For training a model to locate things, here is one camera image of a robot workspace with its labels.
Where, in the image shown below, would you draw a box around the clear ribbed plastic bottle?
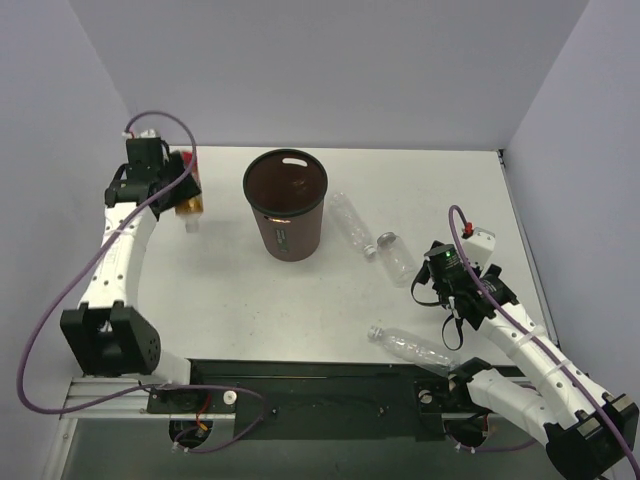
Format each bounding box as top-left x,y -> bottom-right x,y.
329,192 -> 377,260

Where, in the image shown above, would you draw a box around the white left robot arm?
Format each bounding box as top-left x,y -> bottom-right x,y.
60,130 -> 203,385

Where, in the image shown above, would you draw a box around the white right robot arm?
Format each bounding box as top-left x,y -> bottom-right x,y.
416,241 -> 639,479

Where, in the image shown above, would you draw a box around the brown cylindrical waste bin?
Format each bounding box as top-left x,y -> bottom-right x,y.
243,149 -> 328,262

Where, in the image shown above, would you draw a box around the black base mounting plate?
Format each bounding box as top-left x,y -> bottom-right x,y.
147,360 -> 489,446

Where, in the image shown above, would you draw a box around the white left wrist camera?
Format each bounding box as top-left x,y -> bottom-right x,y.
122,129 -> 159,140

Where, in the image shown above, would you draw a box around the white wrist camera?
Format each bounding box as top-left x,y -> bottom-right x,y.
122,129 -> 159,140
462,222 -> 496,275

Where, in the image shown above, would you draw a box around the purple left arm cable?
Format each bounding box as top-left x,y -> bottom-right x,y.
17,110 -> 265,454

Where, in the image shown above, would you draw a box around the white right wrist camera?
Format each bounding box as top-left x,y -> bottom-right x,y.
462,222 -> 496,275

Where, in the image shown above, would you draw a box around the aluminium frame rail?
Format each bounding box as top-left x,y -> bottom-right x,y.
62,377 -> 150,420

